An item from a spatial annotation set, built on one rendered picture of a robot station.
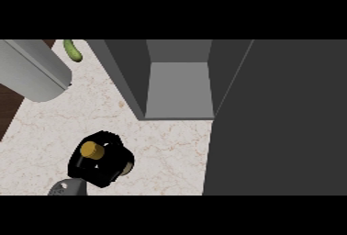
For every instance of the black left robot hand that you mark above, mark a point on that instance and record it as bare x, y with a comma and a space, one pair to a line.
105, 175

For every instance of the dark wine bottle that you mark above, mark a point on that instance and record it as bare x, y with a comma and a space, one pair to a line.
91, 150

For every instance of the open grey cabinet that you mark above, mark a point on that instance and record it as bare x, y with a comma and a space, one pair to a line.
177, 88

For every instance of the dark grey cabinet door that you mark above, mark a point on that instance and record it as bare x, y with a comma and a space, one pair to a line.
279, 122

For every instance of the pale grey appliance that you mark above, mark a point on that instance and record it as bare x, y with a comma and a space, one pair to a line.
31, 72

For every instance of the green cucumber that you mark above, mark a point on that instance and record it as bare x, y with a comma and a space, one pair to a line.
72, 51

